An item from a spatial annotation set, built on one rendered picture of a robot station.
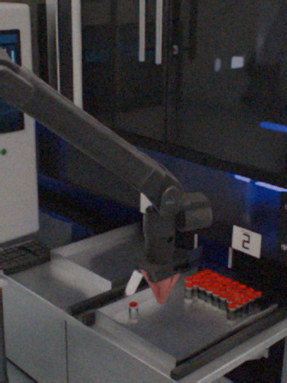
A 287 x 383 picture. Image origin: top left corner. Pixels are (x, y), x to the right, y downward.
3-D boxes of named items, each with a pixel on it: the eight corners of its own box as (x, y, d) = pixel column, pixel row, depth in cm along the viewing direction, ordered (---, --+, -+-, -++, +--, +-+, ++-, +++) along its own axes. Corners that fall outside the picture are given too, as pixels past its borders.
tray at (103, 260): (139, 231, 199) (140, 220, 198) (202, 256, 181) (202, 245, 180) (50, 262, 177) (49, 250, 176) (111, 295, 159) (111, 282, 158)
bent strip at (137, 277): (134, 291, 161) (135, 270, 159) (143, 295, 159) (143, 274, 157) (91, 309, 152) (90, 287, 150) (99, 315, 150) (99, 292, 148)
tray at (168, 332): (196, 279, 168) (196, 267, 167) (276, 316, 150) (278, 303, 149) (95, 322, 146) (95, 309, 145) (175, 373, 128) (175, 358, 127)
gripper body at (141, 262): (190, 263, 126) (190, 230, 124) (153, 280, 120) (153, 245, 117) (166, 253, 131) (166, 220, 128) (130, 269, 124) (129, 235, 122)
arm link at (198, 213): (144, 168, 121) (162, 189, 114) (199, 161, 124) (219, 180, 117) (142, 222, 126) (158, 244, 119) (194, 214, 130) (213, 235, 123)
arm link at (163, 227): (140, 201, 122) (151, 211, 117) (173, 196, 124) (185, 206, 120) (141, 234, 125) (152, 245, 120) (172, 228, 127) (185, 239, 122)
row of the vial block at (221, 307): (188, 291, 160) (189, 275, 159) (243, 320, 148) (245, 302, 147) (182, 295, 159) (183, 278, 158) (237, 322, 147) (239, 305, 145)
